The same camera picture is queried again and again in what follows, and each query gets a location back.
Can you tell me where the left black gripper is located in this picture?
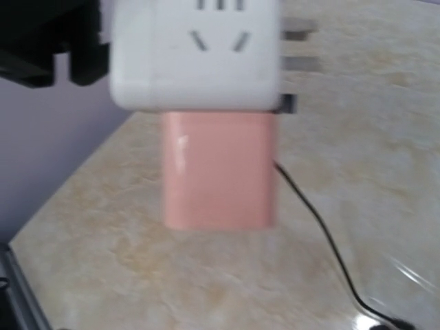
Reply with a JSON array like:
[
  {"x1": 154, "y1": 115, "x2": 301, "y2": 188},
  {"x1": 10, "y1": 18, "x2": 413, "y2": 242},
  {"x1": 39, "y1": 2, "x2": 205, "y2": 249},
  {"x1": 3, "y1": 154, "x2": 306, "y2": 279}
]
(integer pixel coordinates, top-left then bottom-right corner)
[{"x1": 1, "y1": 0, "x2": 109, "y2": 88}]

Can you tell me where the white cube socket adapter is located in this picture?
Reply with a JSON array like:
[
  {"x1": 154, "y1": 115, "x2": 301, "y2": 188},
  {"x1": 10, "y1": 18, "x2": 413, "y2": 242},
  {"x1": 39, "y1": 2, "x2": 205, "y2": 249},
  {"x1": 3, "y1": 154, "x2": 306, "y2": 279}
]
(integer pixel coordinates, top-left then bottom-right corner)
[{"x1": 109, "y1": 1, "x2": 319, "y2": 112}]

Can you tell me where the pink charger plug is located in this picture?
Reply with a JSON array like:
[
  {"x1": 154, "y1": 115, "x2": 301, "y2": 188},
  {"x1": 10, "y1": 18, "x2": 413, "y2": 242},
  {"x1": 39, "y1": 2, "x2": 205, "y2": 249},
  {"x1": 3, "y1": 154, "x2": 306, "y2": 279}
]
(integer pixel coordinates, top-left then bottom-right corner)
[{"x1": 162, "y1": 112, "x2": 276, "y2": 230}]

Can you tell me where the front aluminium rail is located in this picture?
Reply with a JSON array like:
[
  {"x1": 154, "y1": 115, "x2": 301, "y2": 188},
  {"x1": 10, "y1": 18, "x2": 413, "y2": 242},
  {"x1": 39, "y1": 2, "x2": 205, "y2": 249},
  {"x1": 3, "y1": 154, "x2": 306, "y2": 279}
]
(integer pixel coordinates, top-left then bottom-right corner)
[{"x1": 1, "y1": 243, "x2": 52, "y2": 330}]

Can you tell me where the black usb cable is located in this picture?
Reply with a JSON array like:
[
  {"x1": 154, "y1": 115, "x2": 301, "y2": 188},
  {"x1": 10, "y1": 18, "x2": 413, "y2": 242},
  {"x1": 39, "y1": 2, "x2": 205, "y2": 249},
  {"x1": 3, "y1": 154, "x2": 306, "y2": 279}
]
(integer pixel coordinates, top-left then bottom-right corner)
[{"x1": 273, "y1": 159, "x2": 413, "y2": 330}]

